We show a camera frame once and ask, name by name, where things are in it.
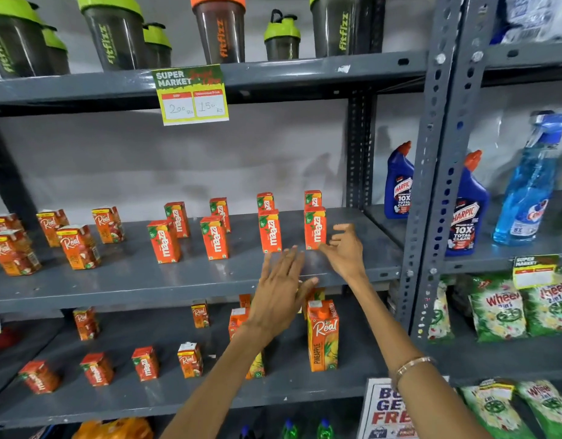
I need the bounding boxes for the person's left hand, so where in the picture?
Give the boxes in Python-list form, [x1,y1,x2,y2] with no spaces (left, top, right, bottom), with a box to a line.
[244,246,319,344]

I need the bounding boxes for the person's right hand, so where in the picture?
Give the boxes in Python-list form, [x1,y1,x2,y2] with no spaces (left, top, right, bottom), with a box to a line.
[319,223,369,283]

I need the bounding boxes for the person's left forearm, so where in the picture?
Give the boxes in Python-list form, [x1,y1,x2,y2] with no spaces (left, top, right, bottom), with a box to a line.
[160,325,270,439]

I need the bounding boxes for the person's right forearm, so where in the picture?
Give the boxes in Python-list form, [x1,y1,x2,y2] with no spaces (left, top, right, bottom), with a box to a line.
[344,273,492,439]

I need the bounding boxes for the tall pineapple juice carton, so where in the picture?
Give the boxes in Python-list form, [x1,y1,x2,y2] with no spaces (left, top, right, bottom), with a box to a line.
[307,300,340,373]

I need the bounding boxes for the small fruit juice carton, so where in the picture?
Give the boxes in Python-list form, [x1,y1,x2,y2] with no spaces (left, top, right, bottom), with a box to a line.
[91,206,125,244]
[178,343,204,379]
[36,209,70,248]
[73,307,100,341]
[56,225,102,270]
[0,214,25,236]
[191,303,210,329]
[0,229,42,277]

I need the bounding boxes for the blue toilet cleaner bottle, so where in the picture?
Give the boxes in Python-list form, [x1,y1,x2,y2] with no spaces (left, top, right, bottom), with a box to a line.
[445,150,491,257]
[384,141,415,220]

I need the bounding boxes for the group of orange mango drink cartons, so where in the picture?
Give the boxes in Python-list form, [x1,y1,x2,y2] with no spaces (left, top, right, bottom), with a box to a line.
[147,190,328,265]

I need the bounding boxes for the green detergent powder packet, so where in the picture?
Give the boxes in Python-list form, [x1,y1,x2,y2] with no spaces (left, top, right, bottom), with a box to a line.
[459,384,537,439]
[428,281,455,342]
[468,275,528,342]
[518,380,562,439]
[523,269,562,336]

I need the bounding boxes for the white promotional poster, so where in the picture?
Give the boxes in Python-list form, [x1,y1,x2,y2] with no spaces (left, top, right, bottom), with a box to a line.
[356,377,451,439]

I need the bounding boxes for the gray metal shelving unit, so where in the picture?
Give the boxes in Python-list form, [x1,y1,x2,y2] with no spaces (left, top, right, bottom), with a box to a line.
[365,0,562,439]
[0,0,429,430]

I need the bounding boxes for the single small mango drink box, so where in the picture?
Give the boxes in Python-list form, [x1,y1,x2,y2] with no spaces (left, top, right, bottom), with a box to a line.
[80,352,115,387]
[131,346,160,383]
[19,360,61,395]

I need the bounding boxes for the green and yellow price sign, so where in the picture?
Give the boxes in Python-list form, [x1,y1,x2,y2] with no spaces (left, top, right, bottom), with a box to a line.
[151,64,230,127]

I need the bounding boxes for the small yellow shelf price tag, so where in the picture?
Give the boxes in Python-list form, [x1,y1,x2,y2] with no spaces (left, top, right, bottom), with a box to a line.
[512,254,560,290]
[478,378,517,403]

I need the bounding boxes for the blue glass cleaner spray bottle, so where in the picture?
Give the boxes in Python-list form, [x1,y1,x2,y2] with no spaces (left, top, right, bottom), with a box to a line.
[493,110,562,246]

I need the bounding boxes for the small green-lid shaker bottle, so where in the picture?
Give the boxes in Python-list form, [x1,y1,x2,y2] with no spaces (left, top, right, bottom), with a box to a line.
[142,23,173,69]
[264,9,302,61]
[41,25,71,75]

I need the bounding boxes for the orange plastic packet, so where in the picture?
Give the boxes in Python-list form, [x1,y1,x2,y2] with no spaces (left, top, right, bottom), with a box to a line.
[72,418,154,439]

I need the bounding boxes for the large green-lid shaker bottle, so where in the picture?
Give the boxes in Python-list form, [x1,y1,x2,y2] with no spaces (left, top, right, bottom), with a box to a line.
[309,0,374,58]
[77,0,147,71]
[0,0,51,79]

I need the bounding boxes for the orange-lid shaker bottle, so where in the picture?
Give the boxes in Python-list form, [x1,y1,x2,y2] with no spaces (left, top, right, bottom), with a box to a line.
[191,0,246,65]

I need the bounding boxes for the white plastic package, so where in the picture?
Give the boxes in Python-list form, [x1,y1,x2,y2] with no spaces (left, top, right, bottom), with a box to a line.
[490,0,562,45]

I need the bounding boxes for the thin metal bracelet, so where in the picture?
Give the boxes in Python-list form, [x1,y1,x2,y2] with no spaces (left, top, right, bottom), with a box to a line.
[394,356,437,378]

